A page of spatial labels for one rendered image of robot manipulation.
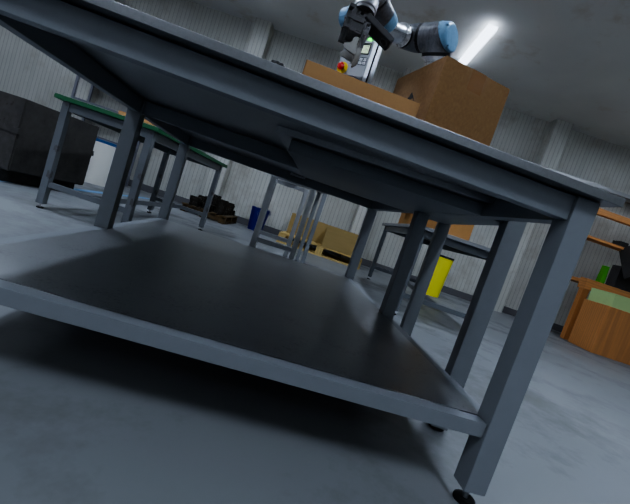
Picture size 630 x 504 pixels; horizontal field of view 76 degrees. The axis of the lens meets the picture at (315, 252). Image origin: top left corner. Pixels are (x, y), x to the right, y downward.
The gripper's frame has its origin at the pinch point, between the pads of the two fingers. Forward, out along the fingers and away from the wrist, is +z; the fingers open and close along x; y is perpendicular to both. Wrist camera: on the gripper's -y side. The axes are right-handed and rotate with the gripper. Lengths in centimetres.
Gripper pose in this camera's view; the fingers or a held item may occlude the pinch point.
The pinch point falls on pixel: (355, 64)
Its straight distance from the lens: 138.2
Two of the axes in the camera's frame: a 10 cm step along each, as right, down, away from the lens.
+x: 2.0, -2.1, -9.6
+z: -2.7, 9.3, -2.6
